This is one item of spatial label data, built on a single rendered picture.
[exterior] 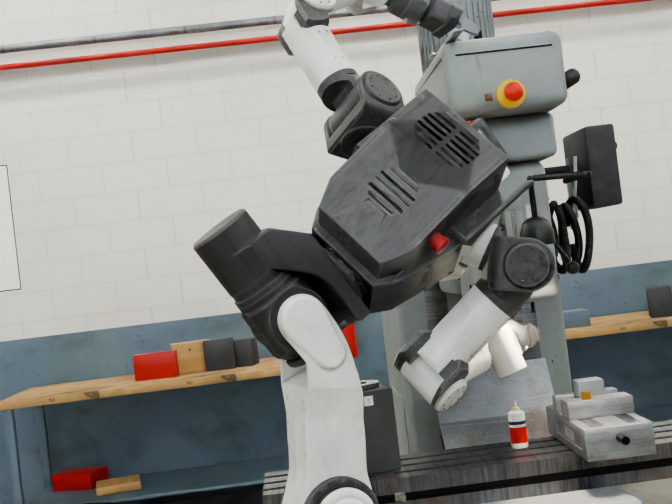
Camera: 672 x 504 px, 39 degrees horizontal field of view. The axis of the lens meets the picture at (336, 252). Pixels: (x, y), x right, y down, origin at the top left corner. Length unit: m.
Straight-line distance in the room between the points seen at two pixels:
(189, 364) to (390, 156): 4.42
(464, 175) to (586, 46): 5.30
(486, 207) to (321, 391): 0.44
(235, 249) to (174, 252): 4.85
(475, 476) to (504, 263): 0.64
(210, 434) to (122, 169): 1.88
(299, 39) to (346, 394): 0.73
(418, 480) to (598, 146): 0.98
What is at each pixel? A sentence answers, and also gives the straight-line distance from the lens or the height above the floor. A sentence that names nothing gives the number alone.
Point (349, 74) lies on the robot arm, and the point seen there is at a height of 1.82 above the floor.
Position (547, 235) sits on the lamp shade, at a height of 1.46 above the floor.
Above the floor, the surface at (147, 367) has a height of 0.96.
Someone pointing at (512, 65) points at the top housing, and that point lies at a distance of 2.06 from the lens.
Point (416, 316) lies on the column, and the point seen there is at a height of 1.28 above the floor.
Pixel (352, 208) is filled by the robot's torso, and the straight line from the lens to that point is 1.60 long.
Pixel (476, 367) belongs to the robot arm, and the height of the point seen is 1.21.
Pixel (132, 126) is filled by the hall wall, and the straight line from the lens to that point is 6.54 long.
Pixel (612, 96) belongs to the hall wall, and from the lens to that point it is 6.86.
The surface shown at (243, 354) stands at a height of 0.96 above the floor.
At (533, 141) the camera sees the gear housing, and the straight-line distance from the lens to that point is 2.14.
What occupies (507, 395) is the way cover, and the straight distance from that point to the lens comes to 2.59.
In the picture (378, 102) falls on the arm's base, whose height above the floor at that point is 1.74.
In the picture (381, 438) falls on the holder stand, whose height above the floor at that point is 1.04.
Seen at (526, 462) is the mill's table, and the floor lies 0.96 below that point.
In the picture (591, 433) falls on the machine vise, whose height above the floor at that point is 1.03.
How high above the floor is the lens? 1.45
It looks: 1 degrees up
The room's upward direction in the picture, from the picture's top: 7 degrees counter-clockwise
